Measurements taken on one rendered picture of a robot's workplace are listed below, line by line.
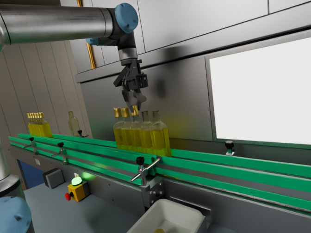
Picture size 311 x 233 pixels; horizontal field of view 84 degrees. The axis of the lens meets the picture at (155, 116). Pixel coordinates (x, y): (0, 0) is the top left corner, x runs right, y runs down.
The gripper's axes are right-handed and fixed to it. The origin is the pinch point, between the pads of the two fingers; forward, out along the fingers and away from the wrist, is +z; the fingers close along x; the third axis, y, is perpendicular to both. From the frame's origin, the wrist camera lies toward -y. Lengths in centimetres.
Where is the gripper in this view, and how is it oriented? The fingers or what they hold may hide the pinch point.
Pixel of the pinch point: (134, 108)
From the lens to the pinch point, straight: 76.9
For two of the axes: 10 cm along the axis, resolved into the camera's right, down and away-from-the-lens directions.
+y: 8.0, -0.1, -6.0
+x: 5.8, -2.4, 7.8
